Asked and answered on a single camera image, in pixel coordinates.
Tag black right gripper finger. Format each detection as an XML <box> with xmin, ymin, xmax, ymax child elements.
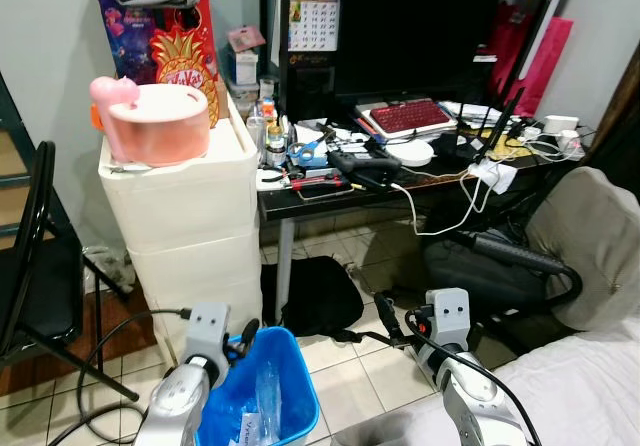
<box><xmin>376</xmin><ymin>294</ymin><xmax>407</xmax><ymax>341</ymax></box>

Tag blue plastic trash bin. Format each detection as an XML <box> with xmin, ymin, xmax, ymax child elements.
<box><xmin>197</xmin><ymin>325</ymin><xmax>321</xmax><ymax>446</ymax></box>

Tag clear plastic bag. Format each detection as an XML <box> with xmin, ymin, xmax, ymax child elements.
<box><xmin>238</xmin><ymin>360</ymin><xmax>287</xmax><ymax>445</ymax></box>

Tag black bag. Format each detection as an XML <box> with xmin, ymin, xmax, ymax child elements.
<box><xmin>261</xmin><ymin>255</ymin><xmax>367</xmax><ymax>338</ymax></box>

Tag black desk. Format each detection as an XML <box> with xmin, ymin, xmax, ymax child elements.
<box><xmin>257</xmin><ymin>106</ymin><xmax>606</xmax><ymax>325</ymax></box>

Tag white plastic drawer unit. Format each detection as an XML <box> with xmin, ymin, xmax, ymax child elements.
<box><xmin>98</xmin><ymin>94</ymin><xmax>264</xmax><ymax>367</ymax></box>

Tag black handheld tool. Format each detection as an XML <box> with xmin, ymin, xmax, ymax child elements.
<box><xmin>327</xmin><ymin>150</ymin><xmax>403</xmax><ymax>184</ymax></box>

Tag white round router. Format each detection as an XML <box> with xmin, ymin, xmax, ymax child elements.
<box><xmin>385</xmin><ymin>138</ymin><xmax>437</xmax><ymax>168</ymax></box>

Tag grey bed blanket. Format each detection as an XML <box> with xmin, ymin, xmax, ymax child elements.
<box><xmin>330</xmin><ymin>314</ymin><xmax>640</xmax><ymax>446</ymax></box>

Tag white power strip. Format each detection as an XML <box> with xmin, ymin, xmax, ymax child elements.
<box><xmin>467</xmin><ymin>158</ymin><xmax>520</xmax><ymax>196</ymax></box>

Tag black office chair beige cover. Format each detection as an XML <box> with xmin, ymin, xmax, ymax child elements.
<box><xmin>420</xmin><ymin>166</ymin><xmax>640</xmax><ymax>333</ymax></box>

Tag black folding chair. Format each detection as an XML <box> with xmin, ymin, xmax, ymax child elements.
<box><xmin>0</xmin><ymin>140</ymin><xmax>142</xmax><ymax>403</ymax></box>

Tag red keyboard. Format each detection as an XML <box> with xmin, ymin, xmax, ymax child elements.
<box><xmin>367</xmin><ymin>97</ymin><xmax>457</xmax><ymax>136</ymax></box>

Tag black router with antennas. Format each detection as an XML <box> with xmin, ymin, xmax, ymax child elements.
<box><xmin>440</xmin><ymin>86</ymin><xmax>527</xmax><ymax>163</ymax></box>

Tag pink round plastic container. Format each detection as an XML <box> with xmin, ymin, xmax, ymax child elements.
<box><xmin>89</xmin><ymin>75</ymin><xmax>212</xmax><ymax>168</ymax></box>

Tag red pineapple print box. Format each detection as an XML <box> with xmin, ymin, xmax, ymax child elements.
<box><xmin>150</xmin><ymin>0</ymin><xmax>222</xmax><ymax>128</ymax></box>

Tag pink folder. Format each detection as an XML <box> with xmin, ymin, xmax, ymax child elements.
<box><xmin>508</xmin><ymin>14</ymin><xmax>577</xmax><ymax>118</ymax></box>

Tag black computer monitor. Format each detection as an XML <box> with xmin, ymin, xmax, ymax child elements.
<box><xmin>279</xmin><ymin>0</ymin><xmax>513</xmax><ymax>104</ymax></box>

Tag pink tag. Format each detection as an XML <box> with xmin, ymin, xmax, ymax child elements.
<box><xmin>227</xmin><ymin>25</ymin><xmax>267</xmax><ymax>53</ymax></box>

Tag purple printed box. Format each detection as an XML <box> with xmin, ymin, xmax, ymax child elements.
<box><xmin>97</xmin><ymin>0</ymin><xmax>161</xmax><ymax>89</ymax></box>

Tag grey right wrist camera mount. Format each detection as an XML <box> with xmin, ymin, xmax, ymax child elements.
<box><xmin>425</xmin><ymin>288</ymin><xmax>472</xmax><ymax>348</ymax></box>

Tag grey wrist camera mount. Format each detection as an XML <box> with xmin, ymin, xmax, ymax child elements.
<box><xmin>184</xmin><ymin>302</ymin><xmax>232</xmax><ymax>367</ymax></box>
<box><xmin>425</xmin><ymin>288</ymin><xmax>472</xmax><ymax>348</ymax></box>

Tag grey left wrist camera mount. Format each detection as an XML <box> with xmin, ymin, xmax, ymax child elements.
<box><xmin>184</xmin><ymin>302</ymin><xmax>232</xmax><ymax>367</ymax></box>

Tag white cable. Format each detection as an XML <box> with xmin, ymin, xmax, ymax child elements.
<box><xmin>385</xmin><ymin>174</ymin><xmax>493</xmax><ymax>238</ymax></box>

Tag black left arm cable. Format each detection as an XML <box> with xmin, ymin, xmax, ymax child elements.
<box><xmin>45</xmin><ymin>308</ymin><xmax>193</xmax><ymax>446</ymax></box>

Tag red handled pliers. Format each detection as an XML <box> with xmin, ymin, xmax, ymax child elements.
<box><xmin>288</xmin><ymin>170</ymin><xmax>353</xmax><ymax>189</ymax></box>

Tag blue handled scissors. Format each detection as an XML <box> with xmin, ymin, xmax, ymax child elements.
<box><xmin>288</xmin><ymin>137</ymin><xmax>328</xmax><ymax>168</ymax></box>

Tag paper wall calendar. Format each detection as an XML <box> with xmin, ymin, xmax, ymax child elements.
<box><xmin>288</xmin><ymin>0</ymin><xmax>342</xmax><ymax>53</ymax></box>

